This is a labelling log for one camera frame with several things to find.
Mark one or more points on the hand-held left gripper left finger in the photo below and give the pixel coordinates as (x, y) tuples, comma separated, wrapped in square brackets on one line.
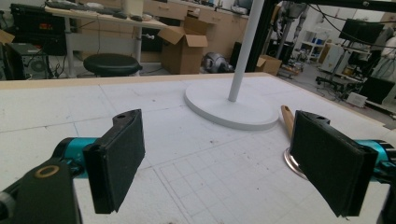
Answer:
[(115, 161)]

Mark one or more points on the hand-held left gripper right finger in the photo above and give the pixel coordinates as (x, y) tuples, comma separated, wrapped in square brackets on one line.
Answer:
[(330, 161)]

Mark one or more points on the white small box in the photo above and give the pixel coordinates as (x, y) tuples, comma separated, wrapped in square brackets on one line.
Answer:
[(356, 99)]

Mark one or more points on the black monitor on floor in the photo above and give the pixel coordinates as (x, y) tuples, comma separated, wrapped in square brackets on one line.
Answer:
[(376, 89)]

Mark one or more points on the black round stool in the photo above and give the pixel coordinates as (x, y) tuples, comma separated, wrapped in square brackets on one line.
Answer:
[(111, 64)]

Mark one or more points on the small cardboard box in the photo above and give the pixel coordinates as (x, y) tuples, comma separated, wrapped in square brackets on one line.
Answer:
[(269, 64)]

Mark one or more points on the white round-base stand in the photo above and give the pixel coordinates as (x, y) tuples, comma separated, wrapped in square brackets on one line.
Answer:
[(233, 99)]

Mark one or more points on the white shelf unit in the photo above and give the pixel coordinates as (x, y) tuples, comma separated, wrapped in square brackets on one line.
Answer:
[(313, 45)]

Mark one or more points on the open cardboard box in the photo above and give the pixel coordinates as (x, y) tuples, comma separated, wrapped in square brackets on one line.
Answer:
[(183, 46)]

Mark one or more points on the black computer tower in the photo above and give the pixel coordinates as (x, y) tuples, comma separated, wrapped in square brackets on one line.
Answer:
[(26, 60)]

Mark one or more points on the wooden desk with white legs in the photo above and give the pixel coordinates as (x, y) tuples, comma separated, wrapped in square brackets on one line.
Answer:
[(102, 21)]

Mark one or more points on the grey helmet-shaped device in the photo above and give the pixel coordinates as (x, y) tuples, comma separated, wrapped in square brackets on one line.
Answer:
[(216, 63)]

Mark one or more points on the black equipment case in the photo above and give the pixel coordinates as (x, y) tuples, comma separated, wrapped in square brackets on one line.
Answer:
[(34, 26)]

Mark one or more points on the black keyboard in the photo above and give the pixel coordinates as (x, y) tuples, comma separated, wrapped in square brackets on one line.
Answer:
[(67, 5)]

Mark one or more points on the wooden cabinet row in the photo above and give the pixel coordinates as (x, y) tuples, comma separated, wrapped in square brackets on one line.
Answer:
[(202, 21)]

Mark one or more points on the black metal frame post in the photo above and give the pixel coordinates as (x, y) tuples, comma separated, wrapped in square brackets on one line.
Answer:
[(260, 34)]

